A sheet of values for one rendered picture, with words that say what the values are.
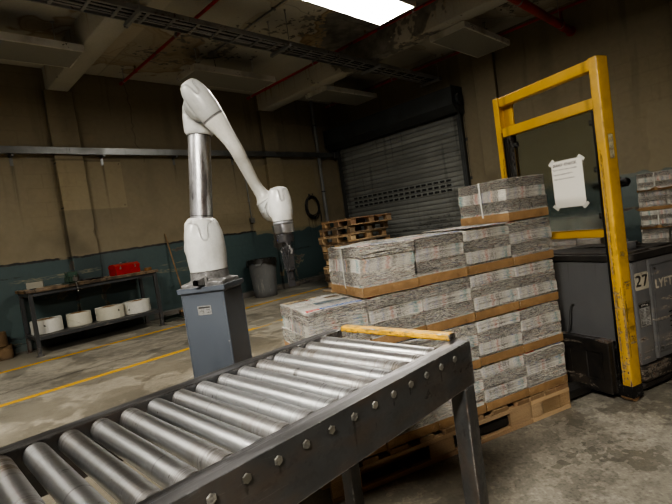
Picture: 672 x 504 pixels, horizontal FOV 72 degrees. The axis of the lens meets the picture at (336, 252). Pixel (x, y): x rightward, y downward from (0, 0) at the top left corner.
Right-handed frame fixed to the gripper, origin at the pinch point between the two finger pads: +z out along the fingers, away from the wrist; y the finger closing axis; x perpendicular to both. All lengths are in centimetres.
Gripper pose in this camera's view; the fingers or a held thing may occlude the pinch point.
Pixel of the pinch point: (291, 278)
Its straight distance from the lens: 208.6
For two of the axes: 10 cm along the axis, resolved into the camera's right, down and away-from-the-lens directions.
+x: -9.0, 1.5, -4.1
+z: 1.4, 9.9, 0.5
